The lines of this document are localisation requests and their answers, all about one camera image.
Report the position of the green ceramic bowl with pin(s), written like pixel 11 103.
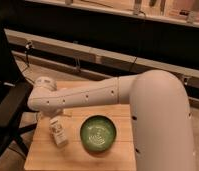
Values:
pixel 98 133

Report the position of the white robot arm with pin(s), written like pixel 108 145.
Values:
pixel 163 127

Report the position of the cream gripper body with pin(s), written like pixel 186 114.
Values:
pixel 52 113

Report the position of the black office chair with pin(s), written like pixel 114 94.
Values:
pixel 14 92

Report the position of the white plastic bottle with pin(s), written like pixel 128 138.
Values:
pixel 57 132

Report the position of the wooden table board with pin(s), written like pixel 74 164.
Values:
pixel 44 155

